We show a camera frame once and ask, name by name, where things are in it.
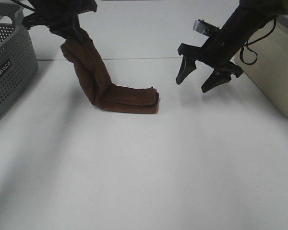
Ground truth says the black cable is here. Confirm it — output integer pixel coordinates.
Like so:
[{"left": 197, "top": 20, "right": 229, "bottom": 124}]
[{"left": 240, "top": 18, "right": 278, "bottom": 66}]

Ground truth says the grey perforated plastic basket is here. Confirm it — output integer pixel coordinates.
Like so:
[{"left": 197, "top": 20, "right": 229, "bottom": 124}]
[{"left": 0, "top": 2, "right": 38, "bottom": 119}]

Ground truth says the beige storage box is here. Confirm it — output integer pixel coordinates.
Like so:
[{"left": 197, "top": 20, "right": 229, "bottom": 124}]
[{"left": 234, "top": 16, "right": 288, "bottom": 118}]

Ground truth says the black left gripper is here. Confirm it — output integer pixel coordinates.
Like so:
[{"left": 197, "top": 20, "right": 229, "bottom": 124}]
[{"left": 22, "top": 0, "right": 97, "bottom": 45}]

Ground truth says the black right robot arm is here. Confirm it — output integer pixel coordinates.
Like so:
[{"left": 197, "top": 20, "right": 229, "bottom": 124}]
[{"left": 176, "top": 0, "right": 288, "bottom": 92}]

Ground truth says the brown towel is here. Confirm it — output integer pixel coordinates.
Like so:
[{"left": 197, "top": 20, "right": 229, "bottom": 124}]
[{"left": 60, "top": 32, "right": 159, "bottom": 114}]

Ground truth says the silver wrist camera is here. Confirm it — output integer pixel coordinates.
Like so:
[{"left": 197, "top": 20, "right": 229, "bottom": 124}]
[{"left": 193, "top": 20, "right": 220, "bottom": 37}]

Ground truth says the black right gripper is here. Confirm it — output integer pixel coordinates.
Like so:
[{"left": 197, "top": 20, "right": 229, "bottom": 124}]
[{"left": 176, "top": 23, "right": 243, "bottom": 93}]

